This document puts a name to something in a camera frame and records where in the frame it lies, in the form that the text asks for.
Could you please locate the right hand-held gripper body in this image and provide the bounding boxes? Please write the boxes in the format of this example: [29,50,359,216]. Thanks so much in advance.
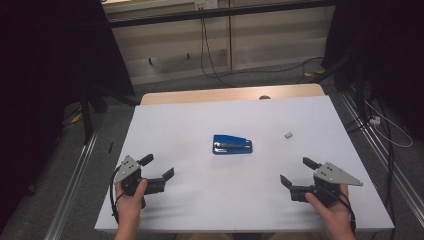
[289,162,364,208]

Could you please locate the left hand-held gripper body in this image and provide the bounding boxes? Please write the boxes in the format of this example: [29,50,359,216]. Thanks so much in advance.
[114,155,167,210]

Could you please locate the blue stapler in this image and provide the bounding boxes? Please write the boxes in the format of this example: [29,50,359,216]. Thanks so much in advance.
[212,134,254,156]

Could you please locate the person's left hand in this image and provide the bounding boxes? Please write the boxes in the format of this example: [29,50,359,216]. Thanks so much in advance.
[114,179,149,231]

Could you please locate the person's right hand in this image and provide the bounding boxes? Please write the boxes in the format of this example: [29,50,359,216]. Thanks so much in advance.
[304,184,355,234]

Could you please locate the black metal stand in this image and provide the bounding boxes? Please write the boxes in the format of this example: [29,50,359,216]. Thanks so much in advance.
[79,87,138,145]
[309,54,368,121]

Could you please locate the light wooden table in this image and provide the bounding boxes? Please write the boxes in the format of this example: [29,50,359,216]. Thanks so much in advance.
[140,83,326,106]

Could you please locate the light wooden cabinet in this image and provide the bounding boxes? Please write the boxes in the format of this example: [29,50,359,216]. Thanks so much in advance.
[101,0,336,86]

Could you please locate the black curtain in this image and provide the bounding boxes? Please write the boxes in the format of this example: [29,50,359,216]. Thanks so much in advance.
[321,0,424,141]
[0,0,136,231]

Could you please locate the black horizontal metal bar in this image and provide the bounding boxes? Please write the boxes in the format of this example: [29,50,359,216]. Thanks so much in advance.
[106,0,336,29]

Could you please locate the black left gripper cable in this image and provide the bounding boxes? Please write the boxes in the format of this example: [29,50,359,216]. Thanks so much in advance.
[109,165,125,225]

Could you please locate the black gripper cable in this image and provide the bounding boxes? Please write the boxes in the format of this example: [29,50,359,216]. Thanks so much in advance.
[109,165,125,225]
[338,191,357,234]

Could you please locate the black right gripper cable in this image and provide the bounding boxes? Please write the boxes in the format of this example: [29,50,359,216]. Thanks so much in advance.
[338,191,357,234]

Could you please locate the aluminium floor rail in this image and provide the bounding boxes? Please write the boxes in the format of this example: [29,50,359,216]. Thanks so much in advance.
[339,93,424,218]
[43,131,99,240]

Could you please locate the black cable bundle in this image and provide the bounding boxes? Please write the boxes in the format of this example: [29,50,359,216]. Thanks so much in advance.
[344,96,398,240]

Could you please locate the white cable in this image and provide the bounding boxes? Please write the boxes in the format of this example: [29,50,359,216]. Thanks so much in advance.
[364,99,414,149]

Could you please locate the black floor cable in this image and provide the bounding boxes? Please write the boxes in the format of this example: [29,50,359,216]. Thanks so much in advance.
[229,55,326,84]

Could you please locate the black hanging cable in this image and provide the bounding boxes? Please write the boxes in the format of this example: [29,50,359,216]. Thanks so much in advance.
[199,16,234,88]

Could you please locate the white wall socket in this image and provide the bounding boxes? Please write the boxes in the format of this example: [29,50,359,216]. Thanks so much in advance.
[194,0,219,10]

